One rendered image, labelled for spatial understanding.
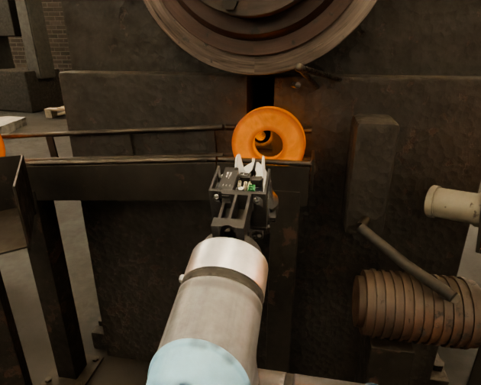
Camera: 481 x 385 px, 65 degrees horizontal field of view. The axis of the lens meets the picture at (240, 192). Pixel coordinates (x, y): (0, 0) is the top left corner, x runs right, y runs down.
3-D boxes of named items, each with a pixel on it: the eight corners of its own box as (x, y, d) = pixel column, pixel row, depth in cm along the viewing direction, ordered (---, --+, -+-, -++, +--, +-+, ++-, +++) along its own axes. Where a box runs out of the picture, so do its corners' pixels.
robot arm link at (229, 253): (264, 321, 42) (182, 311, 44) (269, 286, 46) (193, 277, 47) (263, 270, 36) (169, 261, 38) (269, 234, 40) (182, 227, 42)
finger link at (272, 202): (281, 182, 56) (275, 223, 49) (281, 189, 57) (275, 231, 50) (250, 179, 57) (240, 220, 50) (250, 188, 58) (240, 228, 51)
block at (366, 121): (340, 214, 89) (351, 111, 80) (375, 216, 87) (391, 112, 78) (343, 235, 79) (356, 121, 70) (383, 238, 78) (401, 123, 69)
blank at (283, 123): (234, 103, 79) (231, 105, 76) (309, 108, 77) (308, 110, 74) (234, 173, 85) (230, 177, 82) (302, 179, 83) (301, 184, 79)
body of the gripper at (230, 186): (273, 165, 49) (262, 231, 40) (273, 214, 54) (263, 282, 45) (216, 162, 50) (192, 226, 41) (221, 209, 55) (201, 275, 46)
